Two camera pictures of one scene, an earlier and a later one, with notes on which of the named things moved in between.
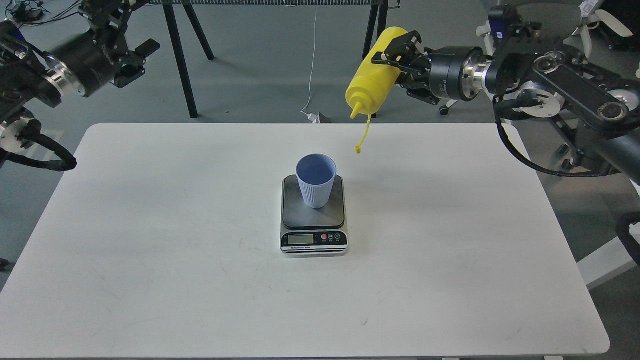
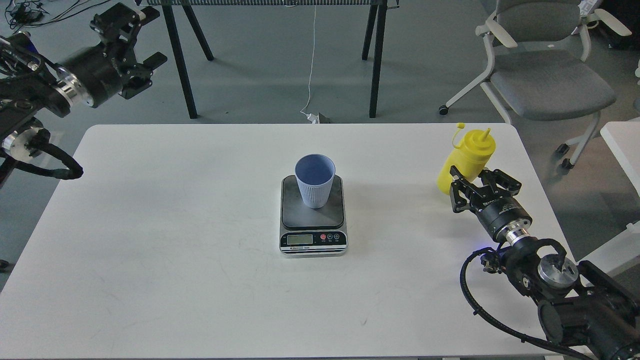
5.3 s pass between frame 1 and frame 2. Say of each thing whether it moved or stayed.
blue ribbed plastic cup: stayed
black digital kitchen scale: stayed
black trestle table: stayed
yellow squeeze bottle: moved
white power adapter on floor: stayed
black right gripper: moved
